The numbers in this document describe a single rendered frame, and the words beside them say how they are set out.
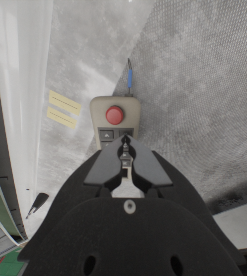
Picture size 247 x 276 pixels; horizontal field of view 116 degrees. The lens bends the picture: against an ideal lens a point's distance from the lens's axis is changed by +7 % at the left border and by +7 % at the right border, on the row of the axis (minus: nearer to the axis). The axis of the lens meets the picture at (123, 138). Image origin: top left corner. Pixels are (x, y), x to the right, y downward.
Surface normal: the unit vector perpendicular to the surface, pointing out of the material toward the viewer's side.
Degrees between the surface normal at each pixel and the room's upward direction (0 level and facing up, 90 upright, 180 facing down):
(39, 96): 20
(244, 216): 90
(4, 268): 90
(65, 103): 0
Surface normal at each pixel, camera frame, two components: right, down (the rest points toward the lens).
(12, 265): 0.50, -0.76
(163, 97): 0.00, 0.48
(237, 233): -0.85, -0.47
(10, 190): 0.36, 0.64
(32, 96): -0.43, 0.20
